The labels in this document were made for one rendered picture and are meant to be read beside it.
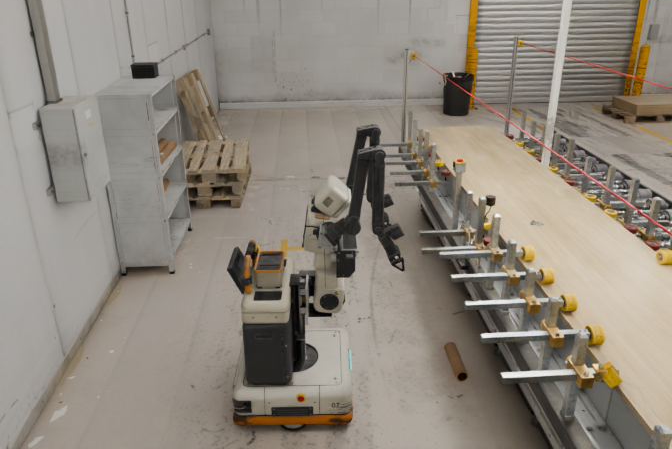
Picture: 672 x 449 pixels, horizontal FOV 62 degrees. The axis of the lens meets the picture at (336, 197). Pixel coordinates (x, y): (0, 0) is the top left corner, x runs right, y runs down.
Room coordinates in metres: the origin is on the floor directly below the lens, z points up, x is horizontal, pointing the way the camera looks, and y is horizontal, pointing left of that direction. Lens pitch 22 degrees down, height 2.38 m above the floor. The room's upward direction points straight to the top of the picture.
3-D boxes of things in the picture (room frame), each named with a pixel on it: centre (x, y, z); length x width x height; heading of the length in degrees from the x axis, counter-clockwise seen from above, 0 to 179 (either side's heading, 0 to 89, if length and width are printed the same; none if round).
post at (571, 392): (1.77, -0.94, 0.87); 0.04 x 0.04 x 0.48; 3
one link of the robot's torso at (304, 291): (2.77, 0.09, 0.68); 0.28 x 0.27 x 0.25; 1
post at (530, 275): (2.26, -0.91, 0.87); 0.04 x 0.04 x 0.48; 3
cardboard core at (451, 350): (2.95, -0.77, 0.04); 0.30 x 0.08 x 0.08; 3
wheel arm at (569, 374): (1.72, -0.81, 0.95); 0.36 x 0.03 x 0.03; 93
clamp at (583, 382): (1.74, -0.94, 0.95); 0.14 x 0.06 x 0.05; 3
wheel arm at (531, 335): (1.97, -0.86, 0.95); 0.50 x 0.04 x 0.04; 93
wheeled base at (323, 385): (2.70, 0.25, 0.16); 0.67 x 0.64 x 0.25; 91
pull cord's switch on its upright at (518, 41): (5.64, -1.81, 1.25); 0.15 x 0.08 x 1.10; 3
